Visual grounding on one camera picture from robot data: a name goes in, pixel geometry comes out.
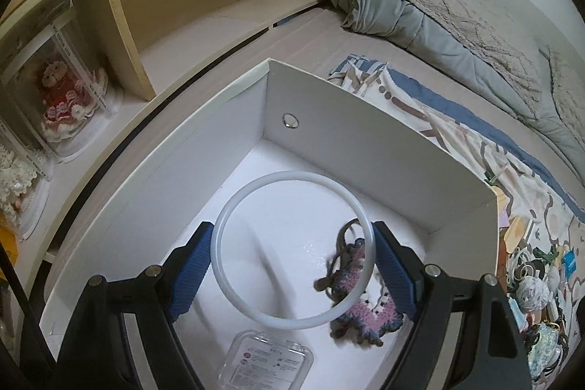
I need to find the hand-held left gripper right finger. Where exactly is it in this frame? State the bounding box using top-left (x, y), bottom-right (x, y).
top-left (372, 221), bottom-right (533, 390)

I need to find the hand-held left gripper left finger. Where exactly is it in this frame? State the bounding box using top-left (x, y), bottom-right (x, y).
top-left (55, 222), bottom-right (215, 390)

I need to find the pink crochet piece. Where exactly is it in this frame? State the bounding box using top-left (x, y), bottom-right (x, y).
top-left (313, 219), bottom-right (405, 347)

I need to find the clear plastic case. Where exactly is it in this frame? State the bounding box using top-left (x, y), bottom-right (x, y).
top-left (218, 328), bottom-right (316, 390)

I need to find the large white ring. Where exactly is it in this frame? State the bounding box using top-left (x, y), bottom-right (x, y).
top-left (210, 171), bottom-right (378, 330)

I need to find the white storage box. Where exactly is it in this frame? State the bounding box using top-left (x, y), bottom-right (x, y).
top-left (39, 58), bottom-right (499, 390)

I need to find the grey yarn ball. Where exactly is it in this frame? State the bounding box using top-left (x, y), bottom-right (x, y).
top-left (516, 273), bottom-right (549, 308)

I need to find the printed bed sheet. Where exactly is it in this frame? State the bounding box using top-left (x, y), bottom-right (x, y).
top-left (327, 54), bottom-right (585, 390)

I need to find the iridescent fabric pouch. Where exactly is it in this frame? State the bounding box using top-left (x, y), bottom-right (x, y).
top-left (525, 321), bottom-right (563, 375)

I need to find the white-dressed doll in case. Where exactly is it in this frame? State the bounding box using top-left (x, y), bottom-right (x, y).
top-left (0, 129), bottom-right (53, 242)

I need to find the blue packet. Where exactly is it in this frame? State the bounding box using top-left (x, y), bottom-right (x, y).
top-left (561, 250), bottom-right (579, 276)

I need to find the white dress doll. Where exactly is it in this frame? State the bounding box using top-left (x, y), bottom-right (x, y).
top-left (0, 145), bottom-right (39, 226)

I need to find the red dress bear doll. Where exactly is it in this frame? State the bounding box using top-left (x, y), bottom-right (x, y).
top-left (34, 58), bottom-right (99, 141)

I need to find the red-dressed doll in case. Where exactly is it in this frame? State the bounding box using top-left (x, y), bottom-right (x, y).
top-left (9, 0), bottom-right (124, 164)

